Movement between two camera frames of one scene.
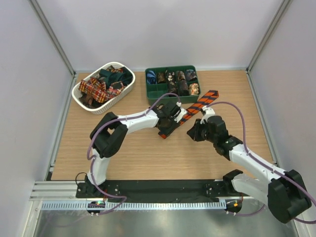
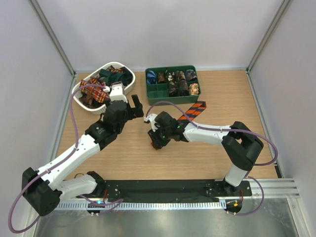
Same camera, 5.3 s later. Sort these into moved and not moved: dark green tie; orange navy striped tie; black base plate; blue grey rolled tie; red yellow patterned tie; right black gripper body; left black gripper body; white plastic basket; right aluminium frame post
Moved: orange navy striped tie; left black gripper body; right black gripper body
Not moved: right aluminium frame post; blue grey rolled tie; white plastic basket; dark green tie; black base plate; red yellow patterned tie
